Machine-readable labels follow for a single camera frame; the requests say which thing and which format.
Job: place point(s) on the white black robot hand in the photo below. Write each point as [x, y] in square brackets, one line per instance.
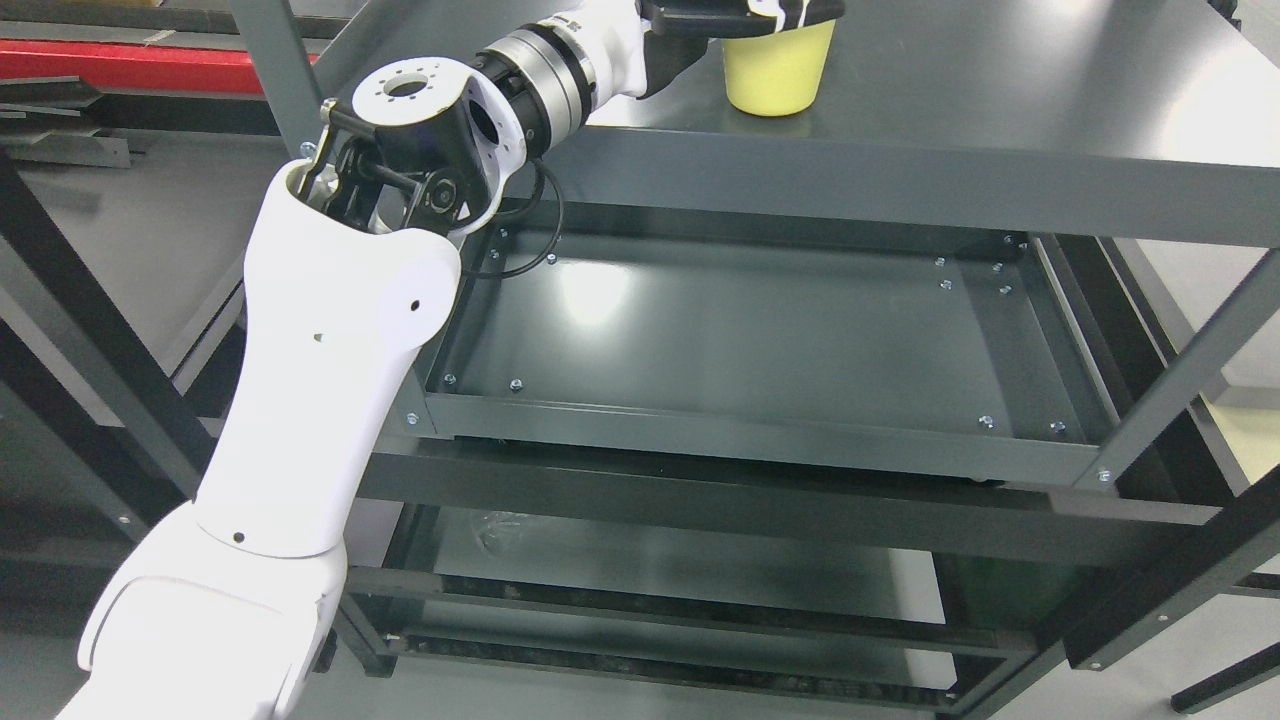
[650, 43]

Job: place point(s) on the yellow plastic cup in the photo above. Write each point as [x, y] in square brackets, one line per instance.
[776, 75]

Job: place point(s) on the black metal shelf rack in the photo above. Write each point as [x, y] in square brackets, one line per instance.
[960, 306]

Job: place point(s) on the red metal beam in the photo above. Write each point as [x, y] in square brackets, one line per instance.
[188, 70]

